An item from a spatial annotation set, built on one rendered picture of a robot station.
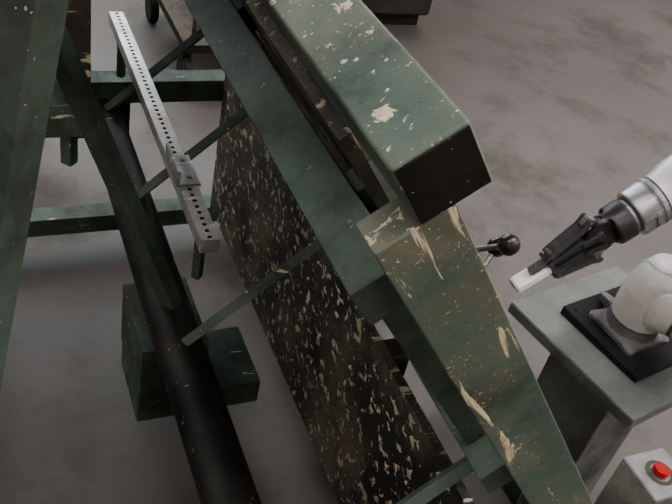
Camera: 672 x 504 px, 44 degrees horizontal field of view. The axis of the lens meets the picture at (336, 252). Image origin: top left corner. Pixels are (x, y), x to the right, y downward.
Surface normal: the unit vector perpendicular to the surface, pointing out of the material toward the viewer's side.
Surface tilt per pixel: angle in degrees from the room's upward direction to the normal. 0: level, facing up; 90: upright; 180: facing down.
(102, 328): 0
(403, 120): 36
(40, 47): 97
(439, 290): 90
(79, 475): 0
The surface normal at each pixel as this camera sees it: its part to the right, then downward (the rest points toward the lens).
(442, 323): 0.37, 0.63
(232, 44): -0.39, -0.56
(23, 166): 0.87, 0.48
